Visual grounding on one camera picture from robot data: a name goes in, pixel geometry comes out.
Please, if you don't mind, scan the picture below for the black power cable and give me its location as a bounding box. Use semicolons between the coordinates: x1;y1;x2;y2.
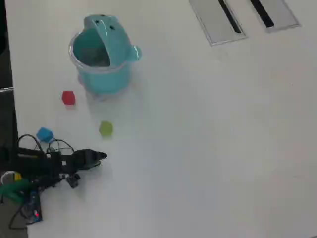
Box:
8;202;28;230

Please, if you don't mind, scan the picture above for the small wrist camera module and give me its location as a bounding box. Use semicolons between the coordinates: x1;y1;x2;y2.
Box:
65;173;81;189

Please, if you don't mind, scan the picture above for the controller board with red LED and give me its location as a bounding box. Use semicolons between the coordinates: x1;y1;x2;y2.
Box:
21;190;43;224

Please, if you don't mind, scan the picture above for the blue lego block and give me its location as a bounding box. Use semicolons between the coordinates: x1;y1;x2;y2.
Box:
36;126;54;143

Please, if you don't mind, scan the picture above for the teal whale-shaped bin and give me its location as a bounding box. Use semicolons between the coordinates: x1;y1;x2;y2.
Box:
68;14;143;100

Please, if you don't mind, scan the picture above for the green table clamp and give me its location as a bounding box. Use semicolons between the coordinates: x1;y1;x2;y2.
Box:
0;179;32;203

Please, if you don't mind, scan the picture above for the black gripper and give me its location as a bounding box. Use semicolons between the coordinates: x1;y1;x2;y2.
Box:
60;148;108;174

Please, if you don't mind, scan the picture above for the red lego block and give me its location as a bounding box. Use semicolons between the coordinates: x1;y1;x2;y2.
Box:
61;90;76;107

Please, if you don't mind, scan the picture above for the white and yellow tape roll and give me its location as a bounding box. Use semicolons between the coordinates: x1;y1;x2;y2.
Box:
0;170;23;185

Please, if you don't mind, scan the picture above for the silver table cable hatch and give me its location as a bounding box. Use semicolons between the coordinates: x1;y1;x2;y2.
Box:
247;0;302;34
188;0;248;47

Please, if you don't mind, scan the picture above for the green lego block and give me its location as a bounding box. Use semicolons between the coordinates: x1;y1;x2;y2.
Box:
99;120;114;137

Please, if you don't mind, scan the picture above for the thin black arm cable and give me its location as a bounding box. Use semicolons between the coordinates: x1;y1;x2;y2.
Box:
16;133;75;156

